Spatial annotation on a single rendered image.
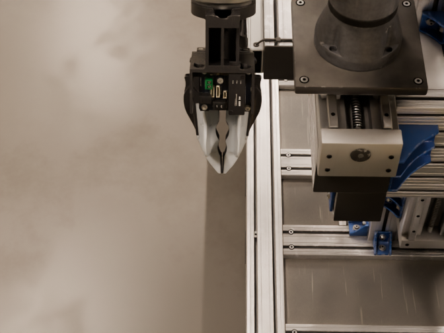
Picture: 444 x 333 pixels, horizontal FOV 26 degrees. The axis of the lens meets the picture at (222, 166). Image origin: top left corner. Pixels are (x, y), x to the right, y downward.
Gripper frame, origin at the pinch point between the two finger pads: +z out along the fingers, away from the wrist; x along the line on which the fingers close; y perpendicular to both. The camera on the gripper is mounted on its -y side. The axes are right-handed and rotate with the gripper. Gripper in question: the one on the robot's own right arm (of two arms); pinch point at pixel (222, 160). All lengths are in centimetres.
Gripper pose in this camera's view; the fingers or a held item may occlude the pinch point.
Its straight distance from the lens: 115.2
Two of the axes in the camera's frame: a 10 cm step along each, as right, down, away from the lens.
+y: -0.2, 4.1, -9.1
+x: 10.0, 0.2, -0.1
